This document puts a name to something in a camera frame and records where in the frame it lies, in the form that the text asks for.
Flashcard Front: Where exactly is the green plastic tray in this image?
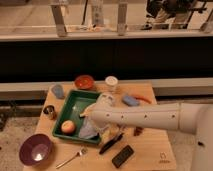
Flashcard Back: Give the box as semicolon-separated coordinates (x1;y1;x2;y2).
52;90;101;144

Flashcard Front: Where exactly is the wooden table board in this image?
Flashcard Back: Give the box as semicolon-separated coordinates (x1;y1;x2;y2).
23;82;178;171

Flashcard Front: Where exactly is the orange carrot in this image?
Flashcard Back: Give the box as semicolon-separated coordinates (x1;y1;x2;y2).
133;95;152;104

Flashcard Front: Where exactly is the light blue towel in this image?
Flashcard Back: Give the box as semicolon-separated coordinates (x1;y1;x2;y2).
78;117;98;139

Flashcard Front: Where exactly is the orange peach fruit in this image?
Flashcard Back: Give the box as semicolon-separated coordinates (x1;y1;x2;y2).
61;120;76;134

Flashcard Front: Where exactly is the cream banana toy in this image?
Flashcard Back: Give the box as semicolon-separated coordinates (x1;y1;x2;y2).
79;106;93;117

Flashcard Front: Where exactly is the blue sponge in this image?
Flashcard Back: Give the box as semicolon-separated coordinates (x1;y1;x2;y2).
122;95;140;106

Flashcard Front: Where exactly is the dark red grape bunch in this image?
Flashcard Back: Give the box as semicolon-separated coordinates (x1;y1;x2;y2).
133;127;144;136

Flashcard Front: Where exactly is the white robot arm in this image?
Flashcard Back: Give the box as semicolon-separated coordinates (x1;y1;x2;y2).
89;93;213;171

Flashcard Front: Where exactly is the blue grey plastic cup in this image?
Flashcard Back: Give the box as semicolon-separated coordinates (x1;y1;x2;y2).
51;84;64;99

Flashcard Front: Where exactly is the black rectangular remote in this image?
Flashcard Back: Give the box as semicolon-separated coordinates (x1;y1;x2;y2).
112;145;134;168

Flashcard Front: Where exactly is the small metal cup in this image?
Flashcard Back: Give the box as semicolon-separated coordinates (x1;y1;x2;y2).
43;105;56;120

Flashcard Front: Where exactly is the orange red bowl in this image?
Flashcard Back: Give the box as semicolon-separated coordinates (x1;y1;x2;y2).
74;75;94;90

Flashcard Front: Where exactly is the purple bowl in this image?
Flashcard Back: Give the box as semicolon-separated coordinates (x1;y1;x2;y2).
19;134;53;166

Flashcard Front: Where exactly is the silver fork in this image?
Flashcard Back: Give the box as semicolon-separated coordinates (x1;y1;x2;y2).
56;147;87;169

